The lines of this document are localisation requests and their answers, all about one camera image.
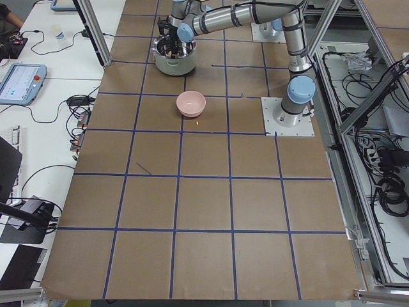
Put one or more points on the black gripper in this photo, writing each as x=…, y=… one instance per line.
x=173, y=36

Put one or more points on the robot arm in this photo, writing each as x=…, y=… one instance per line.
x=270, y=29
x=196, y=18

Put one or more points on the white electric cooking pot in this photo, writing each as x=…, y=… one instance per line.
x=177, y=63

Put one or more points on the pink bowl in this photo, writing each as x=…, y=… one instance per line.
x=191, y=103

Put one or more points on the paper cup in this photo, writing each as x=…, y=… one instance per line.
x=57, y=31

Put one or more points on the blue teach pendant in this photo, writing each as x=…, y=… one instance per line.
x=62, y=6
x=22, y=83

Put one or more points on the white keyboard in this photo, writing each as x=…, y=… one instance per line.
x=13, y=136

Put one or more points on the aluminium frame post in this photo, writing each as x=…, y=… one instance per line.
x=91, y=25

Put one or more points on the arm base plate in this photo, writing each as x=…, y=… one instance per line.
x=256, y=36
x=279, y=123

